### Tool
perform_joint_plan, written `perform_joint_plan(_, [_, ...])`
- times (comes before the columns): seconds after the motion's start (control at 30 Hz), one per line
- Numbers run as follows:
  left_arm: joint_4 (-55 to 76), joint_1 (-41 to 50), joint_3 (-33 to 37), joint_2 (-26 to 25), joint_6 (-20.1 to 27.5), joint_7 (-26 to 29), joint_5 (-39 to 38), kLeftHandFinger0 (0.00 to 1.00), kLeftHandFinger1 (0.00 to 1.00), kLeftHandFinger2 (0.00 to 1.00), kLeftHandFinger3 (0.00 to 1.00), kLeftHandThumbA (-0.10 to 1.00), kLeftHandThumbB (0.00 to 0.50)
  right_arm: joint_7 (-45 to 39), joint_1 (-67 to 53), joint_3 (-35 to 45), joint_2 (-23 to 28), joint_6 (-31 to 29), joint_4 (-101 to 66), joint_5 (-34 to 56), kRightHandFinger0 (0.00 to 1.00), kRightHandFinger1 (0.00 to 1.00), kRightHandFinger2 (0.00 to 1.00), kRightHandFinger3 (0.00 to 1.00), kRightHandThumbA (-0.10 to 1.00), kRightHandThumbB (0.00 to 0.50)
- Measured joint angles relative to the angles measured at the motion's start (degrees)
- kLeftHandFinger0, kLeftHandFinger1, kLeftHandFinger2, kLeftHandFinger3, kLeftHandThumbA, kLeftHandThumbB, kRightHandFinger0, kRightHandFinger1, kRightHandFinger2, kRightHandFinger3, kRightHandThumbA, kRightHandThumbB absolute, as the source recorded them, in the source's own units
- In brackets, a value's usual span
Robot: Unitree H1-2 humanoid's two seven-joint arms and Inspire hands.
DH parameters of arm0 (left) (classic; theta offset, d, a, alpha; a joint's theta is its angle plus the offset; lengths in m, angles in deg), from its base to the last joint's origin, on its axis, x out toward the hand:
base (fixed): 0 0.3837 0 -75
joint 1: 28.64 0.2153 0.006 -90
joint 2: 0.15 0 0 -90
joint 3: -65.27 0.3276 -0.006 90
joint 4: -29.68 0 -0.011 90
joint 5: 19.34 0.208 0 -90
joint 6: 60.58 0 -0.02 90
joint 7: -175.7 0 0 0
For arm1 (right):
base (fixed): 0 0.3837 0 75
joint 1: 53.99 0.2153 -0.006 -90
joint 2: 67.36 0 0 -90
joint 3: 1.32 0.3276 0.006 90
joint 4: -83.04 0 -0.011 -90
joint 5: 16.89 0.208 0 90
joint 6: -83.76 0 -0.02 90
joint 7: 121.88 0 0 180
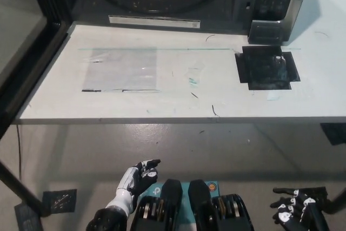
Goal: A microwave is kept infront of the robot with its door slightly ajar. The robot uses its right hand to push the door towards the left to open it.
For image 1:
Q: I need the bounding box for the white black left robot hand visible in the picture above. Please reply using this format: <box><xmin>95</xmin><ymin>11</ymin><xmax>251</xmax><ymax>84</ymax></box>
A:
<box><xmin>116</xmin><ymin>159</ymin><xmax>162</xmax><ymax>200</ymax></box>

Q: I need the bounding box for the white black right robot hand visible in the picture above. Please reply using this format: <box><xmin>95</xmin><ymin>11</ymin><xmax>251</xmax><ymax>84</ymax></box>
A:
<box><xmin>269</xmin><ymin>187</ymin><xmax>317</xmax><ymax>225</ymax></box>

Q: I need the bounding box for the black teal robot torso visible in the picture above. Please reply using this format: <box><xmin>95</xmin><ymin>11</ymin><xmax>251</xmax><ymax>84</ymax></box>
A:
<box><xmin>130</xmin><ymin>179</ymin><xmax>255</xmax><ymax>231</ymax></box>

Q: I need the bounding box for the stainless steel Farberware microwave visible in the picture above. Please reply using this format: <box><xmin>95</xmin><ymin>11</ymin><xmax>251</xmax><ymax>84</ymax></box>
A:
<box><xmin>58</xmin><ymin>0</ymin><xmax>315</xmax><ymax>45</ymax></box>

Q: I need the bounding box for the large black floor tape square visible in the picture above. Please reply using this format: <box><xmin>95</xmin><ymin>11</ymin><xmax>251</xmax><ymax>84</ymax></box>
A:
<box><xmin>42</xmin><ymin>188</ymin><xmax>78</xmax><ymax>214</ymax></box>

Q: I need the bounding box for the black table leg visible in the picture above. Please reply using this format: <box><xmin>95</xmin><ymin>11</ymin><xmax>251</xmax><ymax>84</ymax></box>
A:
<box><xmin>0</xmin><ymin>159</ymin><xmax>51</xmax><ymax>217</ymax></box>

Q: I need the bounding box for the small black floor tape square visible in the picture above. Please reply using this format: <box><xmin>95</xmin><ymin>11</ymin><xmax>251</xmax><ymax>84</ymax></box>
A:
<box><xmin>14</xmin><ymin>203</ymin><xmax>44</xmax><ymax>231</ymax></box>

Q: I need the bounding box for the black tape patch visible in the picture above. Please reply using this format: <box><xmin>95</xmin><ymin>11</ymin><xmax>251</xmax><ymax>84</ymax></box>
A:
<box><xmin>233</xmin><ymin>45</ymin><xmax>302</xmax><ymax>91</ymax></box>

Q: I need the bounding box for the black bracket under table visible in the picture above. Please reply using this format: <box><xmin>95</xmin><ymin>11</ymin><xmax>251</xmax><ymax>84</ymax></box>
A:
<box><xmin>320</xmin><ymin>123</ymin><xmax>346</xmax><ymax>146</ymax></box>

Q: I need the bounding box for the thin black cable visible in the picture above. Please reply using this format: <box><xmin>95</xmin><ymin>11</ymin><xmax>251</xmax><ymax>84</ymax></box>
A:
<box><xmin>16</xmin><ymin>124</ymin><xmax>23</xmax><ymax>179</ymax></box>

